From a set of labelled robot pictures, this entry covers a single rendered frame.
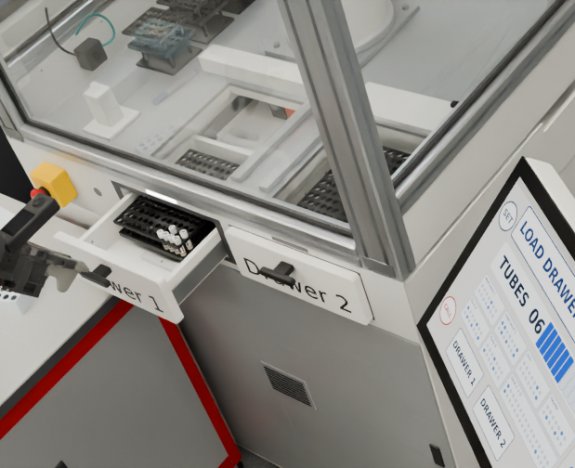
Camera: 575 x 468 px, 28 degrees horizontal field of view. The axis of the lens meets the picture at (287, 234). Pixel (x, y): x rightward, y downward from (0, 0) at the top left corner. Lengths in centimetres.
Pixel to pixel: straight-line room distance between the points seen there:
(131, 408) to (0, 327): 32
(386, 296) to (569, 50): 55
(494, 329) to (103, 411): 106
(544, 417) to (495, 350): 14
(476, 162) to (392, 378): 42
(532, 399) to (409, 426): 72
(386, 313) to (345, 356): 23
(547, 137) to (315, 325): 52
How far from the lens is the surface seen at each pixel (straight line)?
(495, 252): 158
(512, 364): 151
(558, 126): 210
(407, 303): 184
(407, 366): 199
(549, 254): 148
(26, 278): 195
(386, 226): 172
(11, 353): 227
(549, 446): 143
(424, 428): 212
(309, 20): 152
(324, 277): 190
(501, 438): 151
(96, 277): 208
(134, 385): 242
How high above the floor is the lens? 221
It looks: 40 degrees down
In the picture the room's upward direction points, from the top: 21 degrees counter-clockwise
